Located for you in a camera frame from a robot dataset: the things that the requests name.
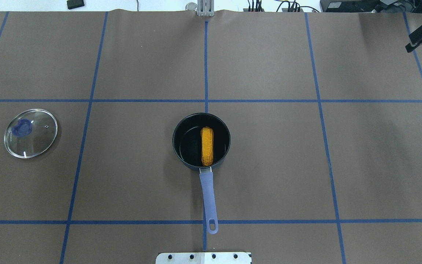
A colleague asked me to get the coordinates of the yellow corn cob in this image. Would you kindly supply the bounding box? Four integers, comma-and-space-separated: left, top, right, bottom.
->
201, 126, 214, 166

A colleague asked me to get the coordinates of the blue saucepan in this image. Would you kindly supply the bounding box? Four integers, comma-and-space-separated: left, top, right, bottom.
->
171, 113, 231, 234

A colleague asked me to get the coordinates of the glass pot lid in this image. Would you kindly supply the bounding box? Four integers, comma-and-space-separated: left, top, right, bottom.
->
4, 109, 58, 159

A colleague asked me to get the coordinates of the black phone on desk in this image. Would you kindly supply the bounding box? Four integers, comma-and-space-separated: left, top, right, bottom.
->
66, 0, 85, 10

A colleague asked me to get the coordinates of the aluminium frame post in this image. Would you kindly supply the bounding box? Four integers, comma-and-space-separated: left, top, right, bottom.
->
196, 0, 215, 17

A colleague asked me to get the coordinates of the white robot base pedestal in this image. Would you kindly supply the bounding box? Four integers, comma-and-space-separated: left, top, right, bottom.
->
155, 251, 252, 264

